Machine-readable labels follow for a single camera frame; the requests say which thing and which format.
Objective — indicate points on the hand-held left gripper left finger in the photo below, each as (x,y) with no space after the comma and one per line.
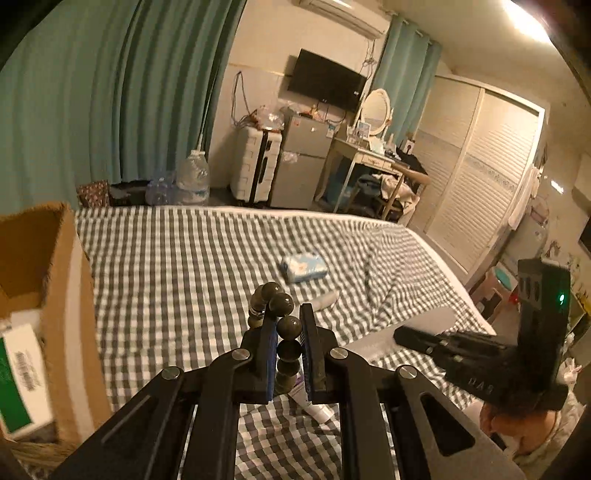
(267,364)

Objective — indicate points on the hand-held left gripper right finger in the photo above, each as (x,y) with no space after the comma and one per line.
(310,364)

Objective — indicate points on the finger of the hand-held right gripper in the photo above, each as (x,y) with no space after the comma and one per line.
(422,340)

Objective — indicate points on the white packet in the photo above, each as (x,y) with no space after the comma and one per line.
(378,344)

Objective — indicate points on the brown cardboard box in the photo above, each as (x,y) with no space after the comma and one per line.
(69,295)

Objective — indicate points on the person's right forearm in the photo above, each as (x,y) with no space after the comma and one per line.
(512,424)

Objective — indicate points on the white toothpaste tube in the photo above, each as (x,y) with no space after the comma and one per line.
(318,410)

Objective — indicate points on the small white tube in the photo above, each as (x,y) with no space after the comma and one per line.
(325,301)

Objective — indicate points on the teal stool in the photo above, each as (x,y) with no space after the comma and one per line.
(501,288)

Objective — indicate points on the blue tissue pack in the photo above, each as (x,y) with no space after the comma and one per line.
(304,267)

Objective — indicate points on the grey checked blanket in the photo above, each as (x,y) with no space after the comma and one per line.
(184,277)

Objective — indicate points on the wooden chair with clothes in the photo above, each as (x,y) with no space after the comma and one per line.
(399,194)

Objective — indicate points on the white louvred wardrobe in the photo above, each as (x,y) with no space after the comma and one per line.
(480,175)

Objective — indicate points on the black pouch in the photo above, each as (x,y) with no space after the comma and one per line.
(411,162)

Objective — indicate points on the white vanity desk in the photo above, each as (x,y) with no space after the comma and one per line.
(364,159)

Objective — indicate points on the white suitcase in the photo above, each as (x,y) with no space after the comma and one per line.
(247,166)

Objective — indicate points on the large clear water bottle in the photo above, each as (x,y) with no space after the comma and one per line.
(194,177)

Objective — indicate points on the grey mini fridge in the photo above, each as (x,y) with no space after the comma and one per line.
(300,161)

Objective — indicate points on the pack of water bottles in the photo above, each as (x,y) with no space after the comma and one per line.
(161,189)

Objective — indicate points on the black bag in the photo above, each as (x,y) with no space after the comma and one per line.
(129,194)

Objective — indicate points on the white oval vanity mirror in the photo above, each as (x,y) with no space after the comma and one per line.
(375,110)

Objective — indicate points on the patterned brown box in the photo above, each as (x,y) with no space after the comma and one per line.
(93,194)

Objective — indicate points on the green and white box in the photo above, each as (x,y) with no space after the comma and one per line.
(23,383)

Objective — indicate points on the clear plastic bag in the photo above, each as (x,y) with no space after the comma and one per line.
(268,120)

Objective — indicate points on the narrow green curtain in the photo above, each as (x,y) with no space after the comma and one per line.
(406,78)

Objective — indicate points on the wide green curtain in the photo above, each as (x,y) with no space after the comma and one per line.
(115,92)

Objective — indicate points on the white air conditioner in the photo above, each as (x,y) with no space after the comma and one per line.
(346,16)

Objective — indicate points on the black wall television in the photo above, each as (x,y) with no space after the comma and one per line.
(325,81)

